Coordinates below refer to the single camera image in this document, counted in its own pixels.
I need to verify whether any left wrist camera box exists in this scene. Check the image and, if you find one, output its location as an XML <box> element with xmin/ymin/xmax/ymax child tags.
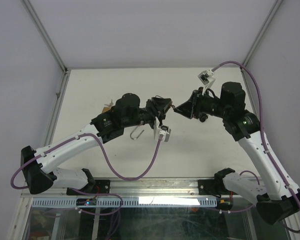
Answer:
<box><xmin>153</xmin><ymin>117</ymin><xmax>172</xmax><ymax>142</ymax></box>

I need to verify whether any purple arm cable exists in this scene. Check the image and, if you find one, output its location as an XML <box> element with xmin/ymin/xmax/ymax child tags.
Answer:
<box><xmin>211</xmin><ymin>60</ymin><xmax>300</xmax><ymax>235</ymax></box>
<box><xmin>10</xmin><ymin>133</ymin><xmax>163</xmax><ymax>216</ymax></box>

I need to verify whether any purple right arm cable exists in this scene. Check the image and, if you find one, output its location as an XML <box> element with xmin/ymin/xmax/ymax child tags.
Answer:
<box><xmin>211</xmin><ymin>60</ymin><xmax>300</xmax><ymax>235</ymax></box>

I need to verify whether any black Kaijing padlock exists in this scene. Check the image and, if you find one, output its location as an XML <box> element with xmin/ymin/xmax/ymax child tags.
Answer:
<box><xmin>199</xmin><ymin>113</ymin><xmax>208</xmax><ymax>123</ymax></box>

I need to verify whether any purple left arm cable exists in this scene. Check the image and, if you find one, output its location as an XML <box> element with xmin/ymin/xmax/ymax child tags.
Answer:
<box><xmin>10</xmin><ymin>133</ymin><xmax>163</xmax><ymax>216</ymax></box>

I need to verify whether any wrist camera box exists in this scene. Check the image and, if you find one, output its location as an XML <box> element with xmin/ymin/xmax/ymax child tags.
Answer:
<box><xmin>153</xmin><ymin>117</ymin><xmax>172</xmax><ymax>142</ymax></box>
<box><xmin>198</xmin><ymin>69</ymin><xmax>216</xmax><ymax>94</ymax></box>

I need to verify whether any small silver key bunch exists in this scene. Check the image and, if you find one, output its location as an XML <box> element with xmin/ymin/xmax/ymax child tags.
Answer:
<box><xmin>105</xmin><ymin>99</ymin><xmax>114</xmax><ymax>108</ymax></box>

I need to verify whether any slotted cable duct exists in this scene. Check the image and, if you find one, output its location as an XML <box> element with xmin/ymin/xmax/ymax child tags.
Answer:
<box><xmin>32</xmin><ymin>196</ymin><xmax>217</xmax><ymax>208</ymax></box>

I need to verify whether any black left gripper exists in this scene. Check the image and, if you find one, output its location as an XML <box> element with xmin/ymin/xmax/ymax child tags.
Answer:
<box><xmin>123</xmin><ymin>98</ymin><xmax>172</xmax><ymax>132</ymax></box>

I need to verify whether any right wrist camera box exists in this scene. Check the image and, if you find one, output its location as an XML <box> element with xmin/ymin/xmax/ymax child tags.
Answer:
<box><xmin>198</xmin><ymin>69</ymin><xmax>216</xmax><ymax>94</ymax></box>

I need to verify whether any aluminium frame post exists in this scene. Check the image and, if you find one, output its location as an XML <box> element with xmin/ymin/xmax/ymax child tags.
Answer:
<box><xmin>21</xmin><ymin>0</ymin><xmax>68</xmax><ymax>74</ymax></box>
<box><xmin>242</xmin><ymin>0</ymin><xmax>285</xmax><ymax>67</ymax></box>

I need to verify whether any long-shackle brass padlock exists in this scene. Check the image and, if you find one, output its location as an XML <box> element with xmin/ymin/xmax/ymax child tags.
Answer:
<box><xmin>129</xmin><ymin>126</ymin><xmax>145</xmax><ymax>141</ymax></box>

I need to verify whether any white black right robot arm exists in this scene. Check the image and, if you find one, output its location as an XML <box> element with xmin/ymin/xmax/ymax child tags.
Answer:
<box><xmin>174</xmin><ymin>82</ymin><xmax>300</xmax><ymax>225</ymax></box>

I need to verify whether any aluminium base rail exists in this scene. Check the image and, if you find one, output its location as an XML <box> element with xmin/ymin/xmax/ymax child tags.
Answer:
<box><xmin>22</xmin><ymin>177</ymin><xmax>288</xmax><ymax>198</ymax></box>

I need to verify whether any small brass padlock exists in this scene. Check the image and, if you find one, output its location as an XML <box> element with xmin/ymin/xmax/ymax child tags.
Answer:
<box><xmin>155</xmin><ymin>95</ymin><xmax>175</xmax><ymax>110</ymax></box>

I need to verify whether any aluminium frame post left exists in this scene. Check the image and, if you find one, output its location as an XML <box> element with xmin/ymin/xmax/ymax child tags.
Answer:
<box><xmin>21</xmin><ymin>0</ymin><xmax>68</xmax><ymax>74</ymax></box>

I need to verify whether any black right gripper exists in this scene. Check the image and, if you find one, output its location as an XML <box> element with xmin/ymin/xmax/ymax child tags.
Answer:
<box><xmin>173</xmin><ymin>87</ymin><xmax>230</xmax><ymax>120</ymax></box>

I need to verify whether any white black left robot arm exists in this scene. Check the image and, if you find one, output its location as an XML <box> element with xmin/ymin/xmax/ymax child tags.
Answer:
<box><xmin>20</xmin><ymin>93</ymin><xmax>173</xmax><ymax>195</ymax></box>

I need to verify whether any aluminium frame post right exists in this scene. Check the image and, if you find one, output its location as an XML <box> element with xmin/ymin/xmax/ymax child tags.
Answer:
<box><xmin>242</xmin><ymin>0</ymin><xmax>285</xmax><ymax>67</ymax></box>

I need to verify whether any large brass padlock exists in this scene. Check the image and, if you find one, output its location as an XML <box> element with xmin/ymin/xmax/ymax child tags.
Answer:
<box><xmin>102</xmin><ymin>107</ymin><xmax>111</xmax><ymax>113</ymax></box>

